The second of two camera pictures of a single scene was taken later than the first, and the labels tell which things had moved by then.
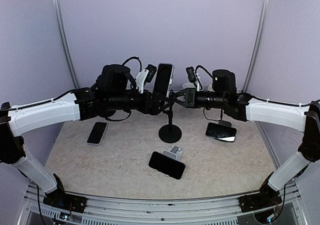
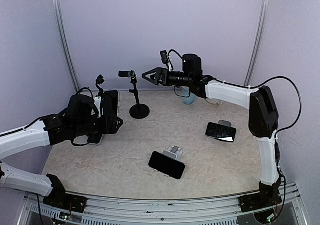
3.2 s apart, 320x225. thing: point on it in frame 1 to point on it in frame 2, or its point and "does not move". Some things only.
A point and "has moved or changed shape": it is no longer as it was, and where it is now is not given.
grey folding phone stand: (173, 152) does not move
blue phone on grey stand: (167, 165) does not move
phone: (163, 78) has moved or changed shape
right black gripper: (191, 101) to (159, 71)
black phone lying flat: (221, 132) does not move
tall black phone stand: (170, 133) has moved or changed shape
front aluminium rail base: (101, 210) does not move
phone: (96, 136) does not move
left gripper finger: (158, 104) to (116, 123)
